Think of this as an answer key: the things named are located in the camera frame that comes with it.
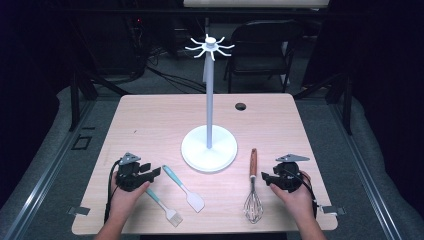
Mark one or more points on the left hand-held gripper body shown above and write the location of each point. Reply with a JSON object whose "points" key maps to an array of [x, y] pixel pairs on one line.
{"points": [[128, 175]]}

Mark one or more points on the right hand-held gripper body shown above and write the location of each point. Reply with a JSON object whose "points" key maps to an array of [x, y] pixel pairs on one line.
{"points": [[287, 176]]}

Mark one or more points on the white utensil rack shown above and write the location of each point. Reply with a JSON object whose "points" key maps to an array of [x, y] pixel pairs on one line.
{"points": [[208, 150]]}

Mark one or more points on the person's left hand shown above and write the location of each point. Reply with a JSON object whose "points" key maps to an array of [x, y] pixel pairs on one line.
{"points": [[125, 201]]}

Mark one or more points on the person's right hand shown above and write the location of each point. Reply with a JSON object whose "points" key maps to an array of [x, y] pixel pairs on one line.
{"points": [[296, 203]]}

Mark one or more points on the dark equipment with red light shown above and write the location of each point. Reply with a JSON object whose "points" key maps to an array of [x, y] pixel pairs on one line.
{"points": [[137, 33]]}

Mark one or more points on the black folding chair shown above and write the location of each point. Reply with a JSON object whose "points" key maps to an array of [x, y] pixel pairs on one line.
{"points": [[260, 36]]}

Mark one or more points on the grey metal table bracket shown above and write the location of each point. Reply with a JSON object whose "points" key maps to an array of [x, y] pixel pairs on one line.
{"points": [[333, 210], [79, 210]]}

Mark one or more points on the metal floor rail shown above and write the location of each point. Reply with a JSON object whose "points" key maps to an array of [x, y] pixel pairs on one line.
{"points": [[50, 170], [363, 170]]}

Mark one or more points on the black metal frame stand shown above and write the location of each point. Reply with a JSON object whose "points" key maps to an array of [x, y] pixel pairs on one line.
{"points": [[74, 100], [347, 106]]}

